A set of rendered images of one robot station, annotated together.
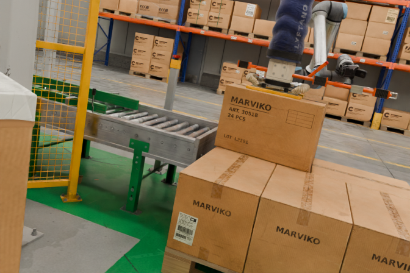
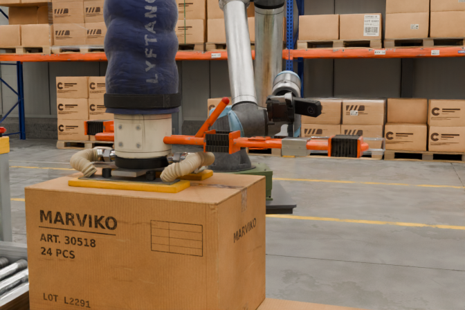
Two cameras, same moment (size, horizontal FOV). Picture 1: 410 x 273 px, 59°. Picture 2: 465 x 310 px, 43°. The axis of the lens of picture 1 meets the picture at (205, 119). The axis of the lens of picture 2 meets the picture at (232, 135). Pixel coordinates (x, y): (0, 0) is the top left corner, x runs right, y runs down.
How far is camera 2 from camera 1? 0.94 m
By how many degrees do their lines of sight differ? 5
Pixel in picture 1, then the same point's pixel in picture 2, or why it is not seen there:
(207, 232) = not seen: outside the picture
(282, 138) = (152, 286)
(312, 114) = (198, 223)
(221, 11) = (188, 15)
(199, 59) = not seen: hidden behind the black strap
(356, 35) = (416, 13)
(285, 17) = (115, 23)
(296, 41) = (149, 68)
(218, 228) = not seen: outside the picture
